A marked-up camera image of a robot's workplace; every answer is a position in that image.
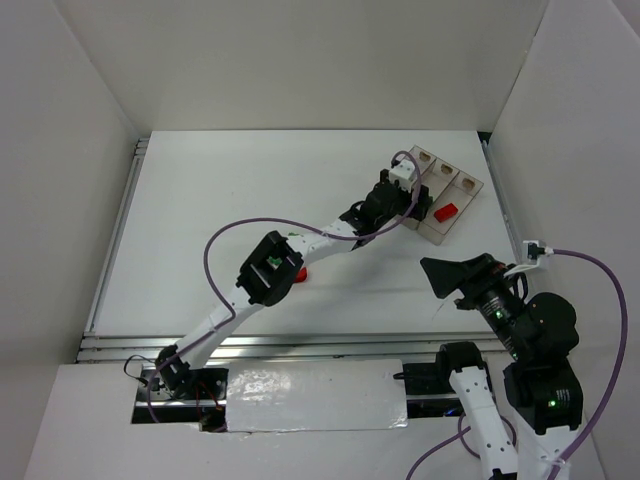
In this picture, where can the red rectangular lego brick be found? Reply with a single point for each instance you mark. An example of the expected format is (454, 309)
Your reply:
(446, 212)

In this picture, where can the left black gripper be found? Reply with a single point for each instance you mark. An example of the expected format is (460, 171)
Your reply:
(420, 201)

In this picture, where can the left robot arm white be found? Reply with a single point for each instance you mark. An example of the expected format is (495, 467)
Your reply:
(268, 273)

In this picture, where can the white foil cover plate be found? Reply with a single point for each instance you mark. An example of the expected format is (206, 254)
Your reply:
(331, 395)

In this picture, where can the clear bin for green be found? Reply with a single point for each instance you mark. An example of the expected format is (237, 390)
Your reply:
(438, 179)

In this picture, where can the red round lego brick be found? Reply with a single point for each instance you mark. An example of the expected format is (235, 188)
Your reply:
(301, 275)

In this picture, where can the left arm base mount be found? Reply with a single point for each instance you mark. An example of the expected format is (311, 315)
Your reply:
(204, 405)

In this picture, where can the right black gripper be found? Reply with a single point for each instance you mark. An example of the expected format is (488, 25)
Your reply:
(470, 286)

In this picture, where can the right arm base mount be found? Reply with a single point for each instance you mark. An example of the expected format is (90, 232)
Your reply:
(428, 391)

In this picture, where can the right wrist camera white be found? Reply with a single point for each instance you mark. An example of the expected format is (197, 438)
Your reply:
(534, 251)

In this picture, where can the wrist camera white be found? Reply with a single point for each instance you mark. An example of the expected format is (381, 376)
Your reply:
(534, 251)
(404, 175)

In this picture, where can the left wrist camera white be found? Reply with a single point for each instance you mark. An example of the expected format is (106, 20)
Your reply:
(404, 175)

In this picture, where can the clear bin for red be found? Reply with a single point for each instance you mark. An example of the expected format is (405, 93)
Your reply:
(464, 190)

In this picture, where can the clear bin for yellow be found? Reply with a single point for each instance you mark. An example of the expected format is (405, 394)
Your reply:
(423, 157)

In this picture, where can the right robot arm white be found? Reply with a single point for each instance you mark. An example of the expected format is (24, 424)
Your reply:
(538, 332)

